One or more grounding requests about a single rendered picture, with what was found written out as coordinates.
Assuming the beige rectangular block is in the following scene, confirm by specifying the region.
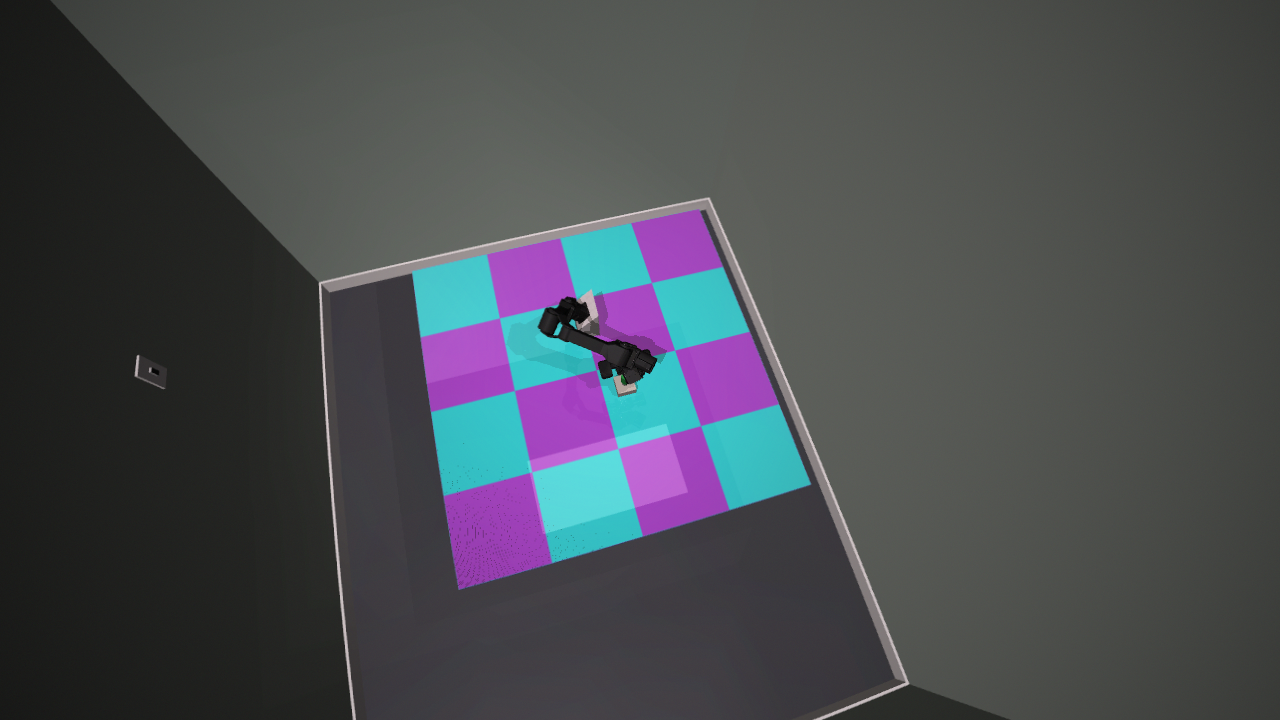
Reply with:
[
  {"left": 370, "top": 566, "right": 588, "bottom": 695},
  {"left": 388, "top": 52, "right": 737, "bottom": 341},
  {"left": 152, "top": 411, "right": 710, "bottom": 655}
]
[{"left": 613, "top": 375, "right": 636, "bottom": 397}]

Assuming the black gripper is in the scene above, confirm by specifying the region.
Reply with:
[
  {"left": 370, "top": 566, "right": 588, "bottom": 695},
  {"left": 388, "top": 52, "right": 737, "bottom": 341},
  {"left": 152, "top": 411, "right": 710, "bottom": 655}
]
[{"left": 598, "top": 348, "right": 652, "bottom": 379}]

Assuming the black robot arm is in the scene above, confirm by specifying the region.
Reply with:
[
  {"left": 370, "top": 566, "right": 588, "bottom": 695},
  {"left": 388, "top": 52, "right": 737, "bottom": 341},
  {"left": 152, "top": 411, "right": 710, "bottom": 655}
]
[{"left": 538, "top": 296, "right": 657, "bottom": 384}]

